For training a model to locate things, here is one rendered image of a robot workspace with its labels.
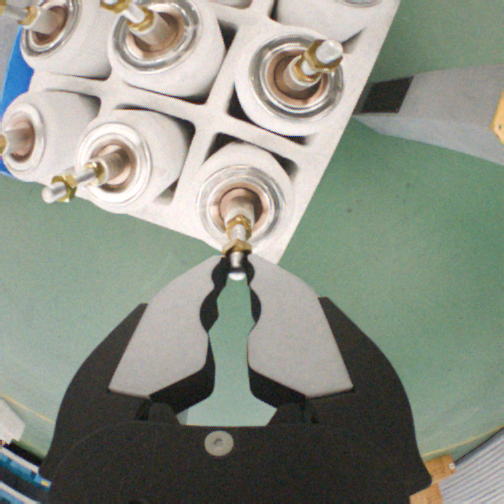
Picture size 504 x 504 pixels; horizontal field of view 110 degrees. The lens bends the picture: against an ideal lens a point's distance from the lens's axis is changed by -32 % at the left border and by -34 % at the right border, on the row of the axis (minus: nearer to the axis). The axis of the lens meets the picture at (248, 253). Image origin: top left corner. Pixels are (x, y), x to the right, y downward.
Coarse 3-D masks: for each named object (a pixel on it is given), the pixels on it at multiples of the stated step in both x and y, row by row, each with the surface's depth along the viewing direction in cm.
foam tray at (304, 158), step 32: (256, 0) 18; (224, 32) 23; (256, 32) 20; (384, 32) 19; (224, 64) 22; (352, 64) 21; (128, 96) 23; (160, 96) 23; (224, 96) 23; (352, 96) 23; (224, 128) 25; (256, 128) 25; (192, 160) 26; (288, 160) 34; (320, 160) 27; (160, 224) 30
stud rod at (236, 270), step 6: (234, 228) 17; (240, 228) 17; (234, 234) 16; (240, 234) 16; (246, 240) 16; (234, 258) 13; (240, 258) 14; (228, 264) 13; (234, 264) 13; (240, 264) 13; (228, 270) 13; (234, 270) 13; (240, 270) 13; (234, 276) 13; (240, 276) 13
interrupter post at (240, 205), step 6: (234, 198) 21; (240, 198) 21; (246, 198) 21; (228, 204) 21; (234, 204) 20; (240, 204) 19; (246, 204) 20; (252, 204) 21; (228, 210) 19; (234, 210) 19; (240, 210) 19; (246, 210) 19; (252, 210) 20; (228, 216) 19; (246, 216) 19; (252, 216) 19; (252, 222) 19
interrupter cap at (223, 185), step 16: (224, 176) 20; (240, 176) 20; (256, 176) 20; (208, 192) 21; (224, 192) 21; (240, 192) 21; (256, 192) 21; (272, 192) 21; (208, 208) 21; (224, 208) 22; (256, 208) 22; (272, 208) 21; (208, 224) 22; (224, 224) 22; (256, 224) 22; (272, 224) 22; (224, 240) 23; (256, 240) 23
